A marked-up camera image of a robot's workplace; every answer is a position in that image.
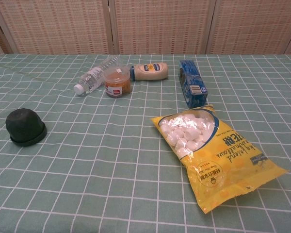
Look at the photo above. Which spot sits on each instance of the brown round snack cup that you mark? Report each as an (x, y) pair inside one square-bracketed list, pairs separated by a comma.
[(116, 83)]

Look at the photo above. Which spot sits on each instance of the cream mayonnaise squeeze bottle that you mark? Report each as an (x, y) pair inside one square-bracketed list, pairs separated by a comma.
[(150, 70)]

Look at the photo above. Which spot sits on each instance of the long blue cardboard box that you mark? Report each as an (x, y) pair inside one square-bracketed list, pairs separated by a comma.
[(191, 77)]

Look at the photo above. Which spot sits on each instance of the clear plastic water bottle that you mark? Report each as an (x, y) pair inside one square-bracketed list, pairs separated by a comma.
[(92, 78)]

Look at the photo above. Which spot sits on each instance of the green checked tablecloth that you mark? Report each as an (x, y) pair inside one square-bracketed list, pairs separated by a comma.
[(87, 170)]

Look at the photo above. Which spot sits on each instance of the yellow marshmallow bag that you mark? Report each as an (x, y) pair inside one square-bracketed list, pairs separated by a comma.
[(223, 155)]

